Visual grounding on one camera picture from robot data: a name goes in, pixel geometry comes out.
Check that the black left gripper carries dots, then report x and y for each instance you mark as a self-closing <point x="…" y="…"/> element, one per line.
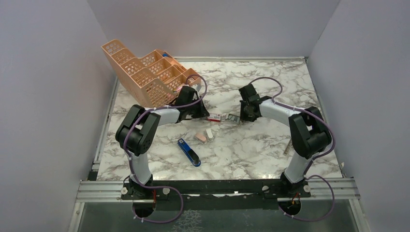
<point x="202" y="111"/>

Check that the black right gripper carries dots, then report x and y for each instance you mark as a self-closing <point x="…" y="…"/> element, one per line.
<point x="244" y="117"/>

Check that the red white staple box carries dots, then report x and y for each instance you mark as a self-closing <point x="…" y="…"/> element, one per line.
<point x="214" y="117"/>

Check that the white small stapler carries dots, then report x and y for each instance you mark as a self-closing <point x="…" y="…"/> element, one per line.
<point x="209" y="135"/>

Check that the pink small stapler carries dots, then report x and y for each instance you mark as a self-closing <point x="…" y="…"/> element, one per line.
<point x="201" y="138"/>

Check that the blue black stapler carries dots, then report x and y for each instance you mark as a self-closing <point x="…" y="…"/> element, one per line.
<point x="189" y="152"/>

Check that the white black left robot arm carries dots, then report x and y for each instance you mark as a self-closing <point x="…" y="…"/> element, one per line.
<point x="137" y="130"/>

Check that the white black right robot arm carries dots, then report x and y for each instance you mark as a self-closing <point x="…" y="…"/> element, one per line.
<point x="309" y="134"/>

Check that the colourful item in organizer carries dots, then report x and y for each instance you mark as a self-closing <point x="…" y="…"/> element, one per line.
<point x="178" y="89"/>

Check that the peach plastic desk organizer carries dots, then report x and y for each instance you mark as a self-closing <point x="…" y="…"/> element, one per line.
<point x="150" y="79"/>

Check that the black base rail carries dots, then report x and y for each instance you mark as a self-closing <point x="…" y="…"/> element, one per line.
<point x="269" y="188"/>

